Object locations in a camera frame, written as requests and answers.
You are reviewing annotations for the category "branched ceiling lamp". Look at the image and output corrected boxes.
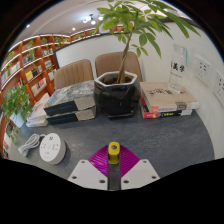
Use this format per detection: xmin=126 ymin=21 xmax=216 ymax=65
xmin=82 ymin=13 xmax=105 ymax=26

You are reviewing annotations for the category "red spine book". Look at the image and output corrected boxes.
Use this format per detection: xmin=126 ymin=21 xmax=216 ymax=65
xmin=141 ymin=105 xmax=194 ymax=120

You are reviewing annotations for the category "orange wall shelf with plants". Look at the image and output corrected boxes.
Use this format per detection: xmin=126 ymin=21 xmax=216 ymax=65
xmin=68 ymin=26 xmax=128 ymax=43

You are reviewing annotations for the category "beige cover book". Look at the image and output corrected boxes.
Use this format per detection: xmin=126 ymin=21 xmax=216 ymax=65
xmin=139 ymin=81 xmax=200 ymax=114

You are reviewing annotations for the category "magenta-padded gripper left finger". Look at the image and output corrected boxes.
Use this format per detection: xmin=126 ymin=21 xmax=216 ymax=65
xmin=67 ymin=146 xmax=111 ymax=191

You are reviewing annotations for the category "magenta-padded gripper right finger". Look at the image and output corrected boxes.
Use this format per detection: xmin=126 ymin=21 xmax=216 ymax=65
xmin=119 ymin=145 xmax=161 ymax=191

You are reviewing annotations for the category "orange wooden bookshelf unit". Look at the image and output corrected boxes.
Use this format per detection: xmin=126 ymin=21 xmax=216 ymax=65
xmin=0 ymin=33 xmax=73 ymax=159

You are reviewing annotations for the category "leafy plant in white pot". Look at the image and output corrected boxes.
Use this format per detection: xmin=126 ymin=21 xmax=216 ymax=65
xmin=0 ymin=84 xmax=34 ymax=144

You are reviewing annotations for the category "clear acrylic sign stand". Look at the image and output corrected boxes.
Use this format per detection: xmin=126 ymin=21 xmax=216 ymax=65
xmin=167 ymin=44 xmax=190 ymax=94

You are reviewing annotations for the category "tall plant in black pot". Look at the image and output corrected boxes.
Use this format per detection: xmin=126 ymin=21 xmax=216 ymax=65
xmin=93 ymin=0 xmax=201 ymax=118

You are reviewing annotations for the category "white wall socket plate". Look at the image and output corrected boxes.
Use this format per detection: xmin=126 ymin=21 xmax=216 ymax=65
xmin=212 ymin=68 xmax=224 ymax=108
xmin=195 ymin=55 xmax=213 ymax=88

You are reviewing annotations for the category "round white power strip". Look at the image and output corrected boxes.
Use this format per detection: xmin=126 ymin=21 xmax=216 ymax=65
xmin=38 ymin=132 xmax=68 ymax=166

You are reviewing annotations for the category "large white book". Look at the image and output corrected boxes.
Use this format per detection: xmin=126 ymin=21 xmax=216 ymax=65
xmin=25 ymin=93 xmax=51 ymax=122

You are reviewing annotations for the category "small yellow charger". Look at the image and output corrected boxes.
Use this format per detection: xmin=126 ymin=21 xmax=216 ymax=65
xmin=107 ymin=141 xmax=121 ymax=165

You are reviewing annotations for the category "thick dark grey book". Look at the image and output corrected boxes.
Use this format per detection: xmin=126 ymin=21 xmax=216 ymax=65
xmin=46 ymin=105 xmax=98 ymax=126
xmin=43 ymin=80 xmax=98 ymax=117

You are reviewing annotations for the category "thin white book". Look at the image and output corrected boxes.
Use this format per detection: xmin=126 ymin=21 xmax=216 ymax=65
xmin=25 ymin=118 xmax=49 ymax=129

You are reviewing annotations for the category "coiled white power cable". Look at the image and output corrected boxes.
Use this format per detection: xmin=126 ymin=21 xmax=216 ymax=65
xmin=17 ymin=133 xmax=47 ymax=158

